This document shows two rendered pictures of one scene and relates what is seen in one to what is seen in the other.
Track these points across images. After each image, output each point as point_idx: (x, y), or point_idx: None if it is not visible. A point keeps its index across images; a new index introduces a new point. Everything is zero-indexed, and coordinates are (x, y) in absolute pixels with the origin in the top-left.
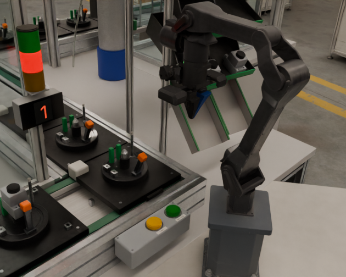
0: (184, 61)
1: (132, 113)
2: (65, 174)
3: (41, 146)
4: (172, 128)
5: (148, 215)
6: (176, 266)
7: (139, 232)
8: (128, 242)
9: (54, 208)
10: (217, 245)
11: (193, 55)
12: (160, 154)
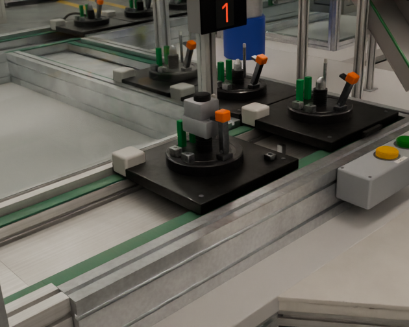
0: None
1: (305, 59)
2: (237, 120)
3: (212, 72)
4: (348, 95)
5: (372, 148)
6: None
7: (369, 162)
8: (359, 170)
9: (241, 144)
10: None
11: None
12: (358, 99)
